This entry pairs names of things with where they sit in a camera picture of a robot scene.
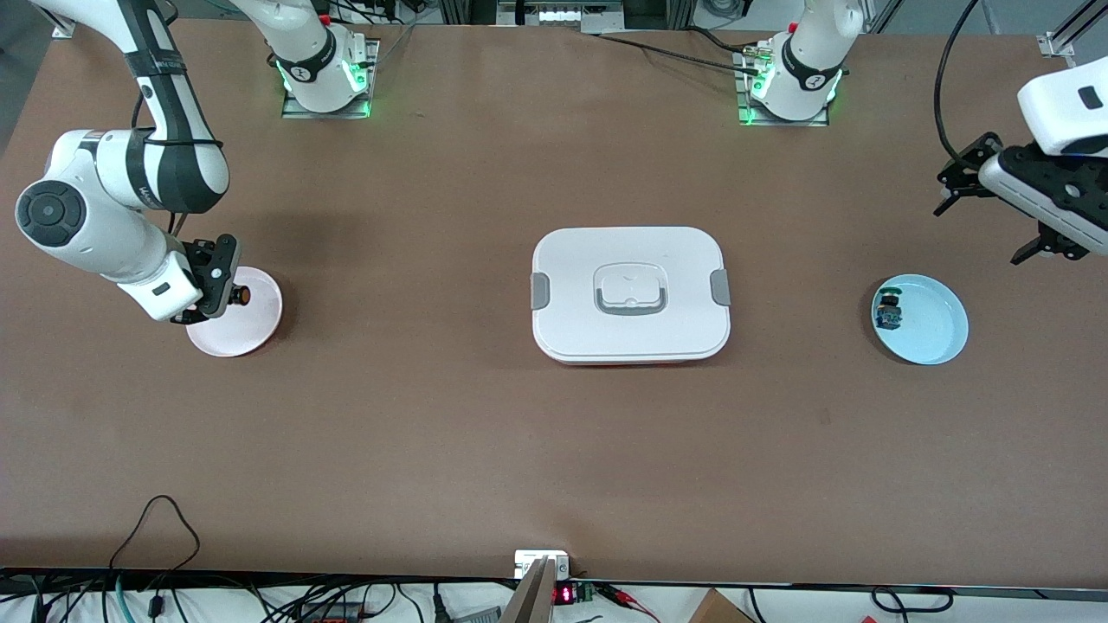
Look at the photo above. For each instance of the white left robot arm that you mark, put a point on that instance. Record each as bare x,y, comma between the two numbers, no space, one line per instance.
805,78

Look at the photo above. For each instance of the light blue round plate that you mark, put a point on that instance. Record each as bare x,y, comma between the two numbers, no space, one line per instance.
930,324

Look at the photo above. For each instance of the black power strip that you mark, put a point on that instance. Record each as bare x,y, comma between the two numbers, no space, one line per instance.
333,614

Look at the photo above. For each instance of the orange push-button switch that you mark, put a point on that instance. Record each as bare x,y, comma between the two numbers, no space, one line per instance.
242,295

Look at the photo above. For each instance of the metal equipment rack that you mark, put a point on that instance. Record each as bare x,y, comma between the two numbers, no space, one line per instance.
563,16

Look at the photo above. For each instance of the red digit display module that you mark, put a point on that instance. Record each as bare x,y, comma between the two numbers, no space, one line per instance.
564,594

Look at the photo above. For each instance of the pale pink round plate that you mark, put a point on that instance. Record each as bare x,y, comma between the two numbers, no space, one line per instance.
251,333

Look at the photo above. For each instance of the white outlet box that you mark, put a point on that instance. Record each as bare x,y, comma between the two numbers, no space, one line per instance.
528,561

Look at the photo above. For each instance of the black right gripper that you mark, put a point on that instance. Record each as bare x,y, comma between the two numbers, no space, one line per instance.
213,267

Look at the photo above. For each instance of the brown cardboard box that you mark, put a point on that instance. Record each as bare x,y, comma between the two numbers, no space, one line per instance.
718,610

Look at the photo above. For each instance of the white lidded lunch box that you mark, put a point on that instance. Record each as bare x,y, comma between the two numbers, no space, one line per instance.
632,333

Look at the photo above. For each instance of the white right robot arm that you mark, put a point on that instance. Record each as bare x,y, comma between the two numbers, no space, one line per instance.
95,234

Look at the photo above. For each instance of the grey slanted bar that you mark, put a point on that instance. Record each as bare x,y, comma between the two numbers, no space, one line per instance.
532,601

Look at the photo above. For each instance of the aluminium frame extrusion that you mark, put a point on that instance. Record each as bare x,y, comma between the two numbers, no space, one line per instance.
1060,41
65,26

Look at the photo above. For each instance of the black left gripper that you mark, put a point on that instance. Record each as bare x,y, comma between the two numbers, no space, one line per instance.
967,168

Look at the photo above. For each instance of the green push-button switch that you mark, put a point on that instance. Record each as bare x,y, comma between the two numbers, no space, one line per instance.
889,313

